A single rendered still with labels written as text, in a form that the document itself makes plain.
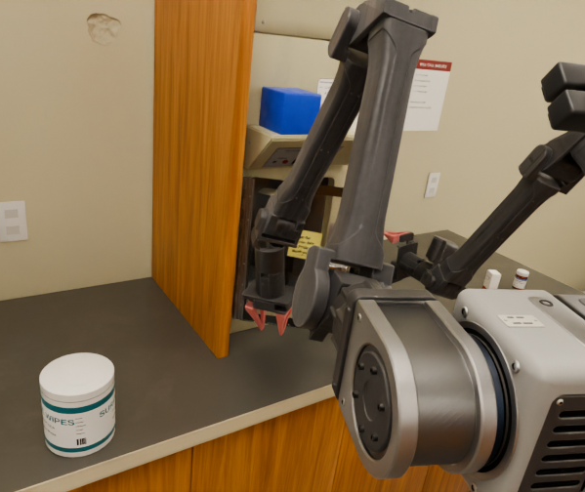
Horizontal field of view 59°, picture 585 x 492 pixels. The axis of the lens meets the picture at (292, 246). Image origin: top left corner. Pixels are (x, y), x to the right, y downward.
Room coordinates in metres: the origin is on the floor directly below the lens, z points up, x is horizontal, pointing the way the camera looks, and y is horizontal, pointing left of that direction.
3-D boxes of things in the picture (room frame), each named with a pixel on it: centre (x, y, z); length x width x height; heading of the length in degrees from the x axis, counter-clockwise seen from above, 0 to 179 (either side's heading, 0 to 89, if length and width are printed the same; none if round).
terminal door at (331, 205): (1.21, -0.03, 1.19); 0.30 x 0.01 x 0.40; 90
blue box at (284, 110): (1.21, 0.04, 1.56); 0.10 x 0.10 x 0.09; 36
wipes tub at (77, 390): (0.79, 0.37, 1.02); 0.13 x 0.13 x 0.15
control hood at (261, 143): (1.26, -0.02, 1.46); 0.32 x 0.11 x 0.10; 126
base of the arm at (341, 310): (0.47, -0.09, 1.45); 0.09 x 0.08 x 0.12; 103
